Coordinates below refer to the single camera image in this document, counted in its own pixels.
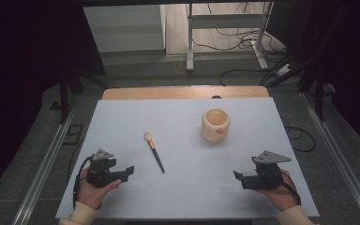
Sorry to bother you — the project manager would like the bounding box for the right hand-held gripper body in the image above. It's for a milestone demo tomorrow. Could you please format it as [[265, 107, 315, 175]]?
[[250, 150, 293, 190]]

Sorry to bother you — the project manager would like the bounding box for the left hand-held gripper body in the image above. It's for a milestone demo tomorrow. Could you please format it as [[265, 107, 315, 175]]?
[[86, 148, 118, 188]]

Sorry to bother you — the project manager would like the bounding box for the person's left hand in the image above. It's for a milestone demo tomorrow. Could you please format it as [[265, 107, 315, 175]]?
[[76, 168, 123, 211]]

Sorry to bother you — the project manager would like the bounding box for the person's right hand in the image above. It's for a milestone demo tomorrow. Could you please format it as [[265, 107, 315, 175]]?
[[255, 168, 300, 213]]

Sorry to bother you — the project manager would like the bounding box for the cream ceramic cup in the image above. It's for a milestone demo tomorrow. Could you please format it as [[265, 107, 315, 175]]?
[[200, 107, 232, 144]]

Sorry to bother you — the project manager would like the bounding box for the white board mat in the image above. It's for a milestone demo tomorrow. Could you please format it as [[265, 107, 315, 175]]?
[[54, 97, 321, 220]]

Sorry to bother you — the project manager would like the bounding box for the black tripod stand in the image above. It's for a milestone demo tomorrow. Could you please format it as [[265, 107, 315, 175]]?
[[49, 67, 111, 125]]

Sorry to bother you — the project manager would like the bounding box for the wooden table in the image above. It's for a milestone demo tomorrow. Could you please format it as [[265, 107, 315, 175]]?
[[101, 85, 270, 101]]

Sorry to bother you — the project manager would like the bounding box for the black metal stand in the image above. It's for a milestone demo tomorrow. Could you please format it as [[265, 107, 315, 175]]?
[[263, 3, 351, 123]]

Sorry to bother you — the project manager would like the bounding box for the white power strip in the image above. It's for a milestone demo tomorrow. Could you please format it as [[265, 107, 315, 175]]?
[[276, 63, 293, 78]]

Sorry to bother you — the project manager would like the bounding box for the white cabinet panel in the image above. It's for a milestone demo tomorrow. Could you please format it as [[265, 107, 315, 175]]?
[[82, 4, 167, 54]]

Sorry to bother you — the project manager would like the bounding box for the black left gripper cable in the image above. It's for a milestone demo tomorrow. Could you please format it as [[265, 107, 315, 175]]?
[[72, 154, 96, 210]]

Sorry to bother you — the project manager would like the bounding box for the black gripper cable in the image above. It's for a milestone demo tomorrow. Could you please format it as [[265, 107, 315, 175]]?
[[279, 171, 302, 206], [72, 154, 96, 210]]

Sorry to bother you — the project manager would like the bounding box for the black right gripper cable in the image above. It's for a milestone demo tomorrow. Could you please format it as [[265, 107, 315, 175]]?
[[279, 171, 302, 206]]

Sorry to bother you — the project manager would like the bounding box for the makeup brush with dark handle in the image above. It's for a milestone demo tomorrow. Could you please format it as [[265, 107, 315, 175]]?
[[142, 131, 166, 175]]

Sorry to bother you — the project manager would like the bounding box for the black rectangular floor frame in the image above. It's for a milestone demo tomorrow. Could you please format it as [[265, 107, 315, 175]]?
[[62, 123, 84, 146]]

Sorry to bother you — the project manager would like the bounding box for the black looped floor cable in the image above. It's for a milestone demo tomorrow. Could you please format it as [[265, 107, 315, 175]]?
[[280, 115, 317, 154]]

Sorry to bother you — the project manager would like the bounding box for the aluminium floor rail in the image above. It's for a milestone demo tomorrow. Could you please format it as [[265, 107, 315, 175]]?
[[11, 95, 81, 225], [299, 91, 360, 225]]

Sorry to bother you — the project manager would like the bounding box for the tangle of black floor cables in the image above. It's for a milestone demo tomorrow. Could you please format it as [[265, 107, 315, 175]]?
[[190, 2, 292, 87]]

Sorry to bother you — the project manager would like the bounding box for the white metal stand frame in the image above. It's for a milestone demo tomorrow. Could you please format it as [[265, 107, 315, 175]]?
[[185, 1, 275, 73]]

